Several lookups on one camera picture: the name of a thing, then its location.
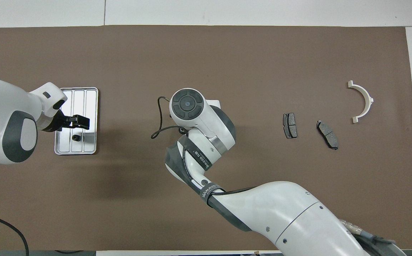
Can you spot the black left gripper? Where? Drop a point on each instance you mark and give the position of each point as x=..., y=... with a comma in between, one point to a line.
x=58, y=122

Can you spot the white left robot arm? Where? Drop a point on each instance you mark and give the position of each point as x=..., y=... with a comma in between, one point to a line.
x=3, y=106

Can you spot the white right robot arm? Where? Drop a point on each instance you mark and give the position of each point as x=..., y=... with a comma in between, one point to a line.
x=298, y=217

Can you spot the silver metal tray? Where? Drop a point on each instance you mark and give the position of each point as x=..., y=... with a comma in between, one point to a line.
x=85, y=103

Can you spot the brown table mat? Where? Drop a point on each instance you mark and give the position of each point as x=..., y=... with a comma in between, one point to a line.
x=227, y=57

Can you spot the dark rectangular brake pad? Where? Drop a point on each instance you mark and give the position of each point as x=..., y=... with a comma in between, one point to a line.
x=290, y=125

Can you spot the dark curved brake pad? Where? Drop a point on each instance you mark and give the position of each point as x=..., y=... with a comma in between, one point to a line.
x=327, y=134

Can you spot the white curved plastic bracket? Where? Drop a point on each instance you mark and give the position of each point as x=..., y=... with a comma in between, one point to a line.
x=366, y=96

